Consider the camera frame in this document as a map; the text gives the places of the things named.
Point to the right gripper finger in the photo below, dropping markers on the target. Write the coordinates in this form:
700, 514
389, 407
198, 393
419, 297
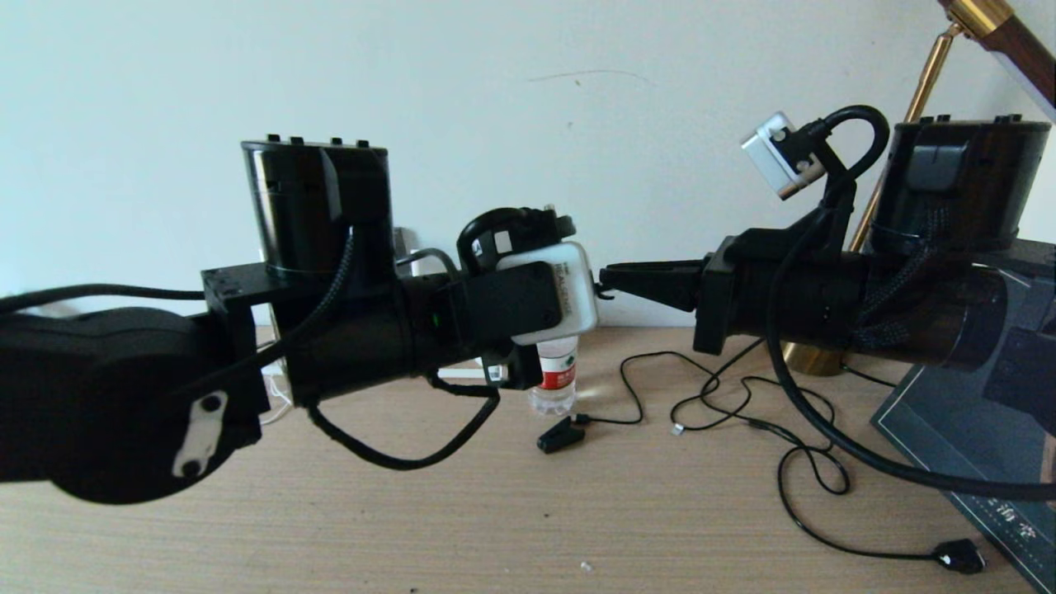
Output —
660, 289
652, 265

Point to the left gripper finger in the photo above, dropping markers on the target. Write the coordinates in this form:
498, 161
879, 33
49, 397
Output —
606, 289

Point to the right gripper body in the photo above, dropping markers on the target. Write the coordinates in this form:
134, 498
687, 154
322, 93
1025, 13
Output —
718, 297

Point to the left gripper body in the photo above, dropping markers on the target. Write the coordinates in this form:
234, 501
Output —
516, 367

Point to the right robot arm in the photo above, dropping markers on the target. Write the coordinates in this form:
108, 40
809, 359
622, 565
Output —
949, 247

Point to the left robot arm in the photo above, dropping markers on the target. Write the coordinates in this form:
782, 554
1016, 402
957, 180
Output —
124, 396

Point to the water bottle with red cap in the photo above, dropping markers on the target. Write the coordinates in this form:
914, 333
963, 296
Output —
554, 375

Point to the dark teal gift bag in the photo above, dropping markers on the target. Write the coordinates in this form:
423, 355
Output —
932, 437

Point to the brass desk lamp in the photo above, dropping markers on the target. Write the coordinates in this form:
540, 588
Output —
982, 15

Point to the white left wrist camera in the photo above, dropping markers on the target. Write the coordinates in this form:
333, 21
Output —
569, 289

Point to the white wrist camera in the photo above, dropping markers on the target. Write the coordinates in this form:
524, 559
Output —
775, 157
569, 289

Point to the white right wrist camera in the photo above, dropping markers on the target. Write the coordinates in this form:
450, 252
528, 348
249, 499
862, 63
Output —
775, 157

